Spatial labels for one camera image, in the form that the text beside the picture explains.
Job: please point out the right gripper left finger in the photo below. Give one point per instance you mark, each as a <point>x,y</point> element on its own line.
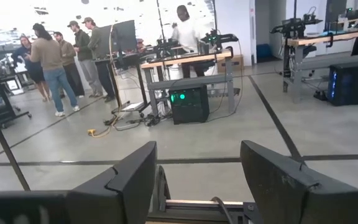
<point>126,186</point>

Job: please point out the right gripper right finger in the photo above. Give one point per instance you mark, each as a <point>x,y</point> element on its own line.
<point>278,186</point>

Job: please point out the background black robot arm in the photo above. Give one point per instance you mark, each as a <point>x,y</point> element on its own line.
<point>166,46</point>
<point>294,26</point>
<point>219,39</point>

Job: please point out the yellow power plug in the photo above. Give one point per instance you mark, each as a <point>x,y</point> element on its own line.
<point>91,132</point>

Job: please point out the flat white box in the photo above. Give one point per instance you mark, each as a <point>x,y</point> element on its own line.
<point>132,106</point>

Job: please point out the computer tower green lights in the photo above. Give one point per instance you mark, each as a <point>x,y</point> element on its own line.
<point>188,107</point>

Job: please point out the black monitor stand desk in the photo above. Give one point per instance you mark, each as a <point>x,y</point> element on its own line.
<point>117,59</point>

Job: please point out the computer tower blue lights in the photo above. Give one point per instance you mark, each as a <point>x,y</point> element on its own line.
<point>356,84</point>

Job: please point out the cardboard box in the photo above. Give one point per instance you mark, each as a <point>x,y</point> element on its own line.
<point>239,63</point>

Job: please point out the blue bin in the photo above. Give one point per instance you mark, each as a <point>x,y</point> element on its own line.
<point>264,51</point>

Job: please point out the wooden table grey legs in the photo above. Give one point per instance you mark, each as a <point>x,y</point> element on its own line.
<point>185,59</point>
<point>309,40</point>

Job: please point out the person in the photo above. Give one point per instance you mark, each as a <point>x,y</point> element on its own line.
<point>82,43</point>
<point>47,54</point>
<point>186,34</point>
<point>20,57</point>
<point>95,40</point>
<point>68,51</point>

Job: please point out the black monitor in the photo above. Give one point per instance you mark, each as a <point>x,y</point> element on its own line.
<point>124,35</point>

